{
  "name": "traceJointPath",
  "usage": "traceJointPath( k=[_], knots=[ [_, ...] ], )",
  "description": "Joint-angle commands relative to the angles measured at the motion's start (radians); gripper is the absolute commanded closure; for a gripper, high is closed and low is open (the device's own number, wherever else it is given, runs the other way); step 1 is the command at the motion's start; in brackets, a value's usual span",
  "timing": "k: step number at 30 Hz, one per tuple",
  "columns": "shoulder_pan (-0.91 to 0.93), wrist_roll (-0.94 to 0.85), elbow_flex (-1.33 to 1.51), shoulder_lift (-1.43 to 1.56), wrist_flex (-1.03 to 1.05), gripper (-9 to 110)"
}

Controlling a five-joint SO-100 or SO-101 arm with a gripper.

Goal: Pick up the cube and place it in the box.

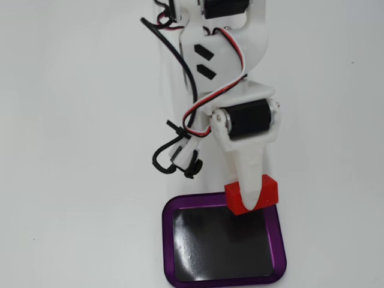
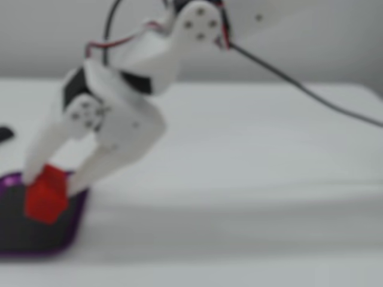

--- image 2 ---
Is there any white servo-driven gripper finger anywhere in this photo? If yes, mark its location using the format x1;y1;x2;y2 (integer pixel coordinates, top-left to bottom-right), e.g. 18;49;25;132
22;94;104;184

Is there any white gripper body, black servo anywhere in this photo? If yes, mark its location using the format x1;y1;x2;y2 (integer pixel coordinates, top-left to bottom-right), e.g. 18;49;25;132
61;59;167;181

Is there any white fixed gripper finger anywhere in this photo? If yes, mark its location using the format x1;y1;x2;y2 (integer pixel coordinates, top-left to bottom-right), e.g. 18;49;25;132
71;142;120;193

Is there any red perforated cube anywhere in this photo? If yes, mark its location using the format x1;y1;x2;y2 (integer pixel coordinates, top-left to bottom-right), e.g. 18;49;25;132
23;163;71;226

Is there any black rounded object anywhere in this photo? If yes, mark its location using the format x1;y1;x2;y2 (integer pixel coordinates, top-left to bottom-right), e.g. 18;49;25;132
0;126;15;144

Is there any purple metal tray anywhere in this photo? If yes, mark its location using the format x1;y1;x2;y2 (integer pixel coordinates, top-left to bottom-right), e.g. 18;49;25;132
0;170;91;258

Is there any black mat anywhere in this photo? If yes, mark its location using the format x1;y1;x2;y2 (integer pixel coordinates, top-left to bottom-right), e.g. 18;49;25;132
0;181;82;252

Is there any red white black wire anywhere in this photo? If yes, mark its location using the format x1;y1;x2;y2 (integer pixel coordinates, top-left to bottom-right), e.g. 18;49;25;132
86;0;232;58

